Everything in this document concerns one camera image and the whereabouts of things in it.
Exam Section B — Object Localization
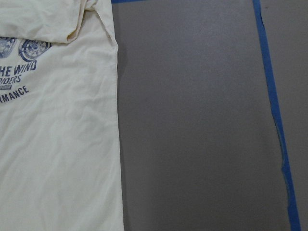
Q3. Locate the cream long-sleeve graphic shirt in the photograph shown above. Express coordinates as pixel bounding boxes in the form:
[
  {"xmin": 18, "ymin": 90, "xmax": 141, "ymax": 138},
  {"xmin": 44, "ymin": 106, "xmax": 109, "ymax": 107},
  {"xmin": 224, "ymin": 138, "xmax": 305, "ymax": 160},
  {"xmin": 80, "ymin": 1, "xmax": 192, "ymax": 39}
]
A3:
[{"xmin": 0, "ymin": 0, "xmax": 124, "ymax": 231}]

